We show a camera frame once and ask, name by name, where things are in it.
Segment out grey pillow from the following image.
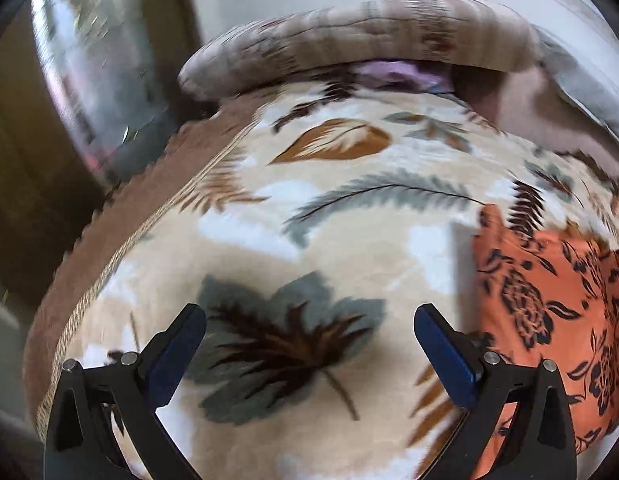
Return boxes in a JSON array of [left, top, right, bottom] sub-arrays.
[[534, 26, 619, 146]]

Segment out orange floral blouse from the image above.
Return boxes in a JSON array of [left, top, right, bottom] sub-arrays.
[[473, 205, 619, 453]]

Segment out leaf pattern blanket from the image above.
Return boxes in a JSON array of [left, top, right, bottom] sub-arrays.
[[25, 80, 619, 479]]

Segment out stained glass wooden door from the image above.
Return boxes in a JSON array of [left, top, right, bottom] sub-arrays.
[[0, 0, 200, 309]]

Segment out striped bolster pillow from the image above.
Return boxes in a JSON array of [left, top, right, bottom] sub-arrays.
[[178, 0, 539, 102]]

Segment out purple cloth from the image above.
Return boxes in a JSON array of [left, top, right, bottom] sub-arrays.
[[352, 60, 454, 93]]

